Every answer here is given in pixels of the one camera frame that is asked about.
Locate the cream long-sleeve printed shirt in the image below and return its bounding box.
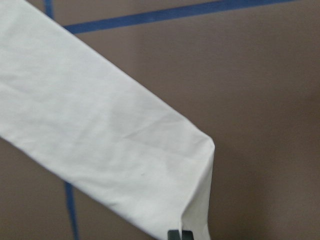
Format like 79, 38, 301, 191
0, 0, 215, 240

